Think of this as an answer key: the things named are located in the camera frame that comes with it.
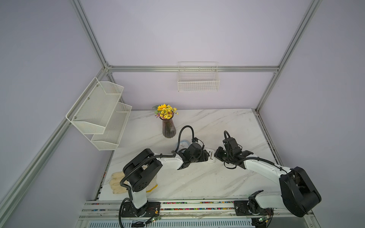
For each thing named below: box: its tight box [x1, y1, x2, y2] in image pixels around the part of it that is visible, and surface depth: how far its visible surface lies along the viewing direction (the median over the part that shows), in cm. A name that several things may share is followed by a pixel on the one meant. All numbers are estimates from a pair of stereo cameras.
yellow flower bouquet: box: [152, 103, 179, 120], surface depth 88 cm
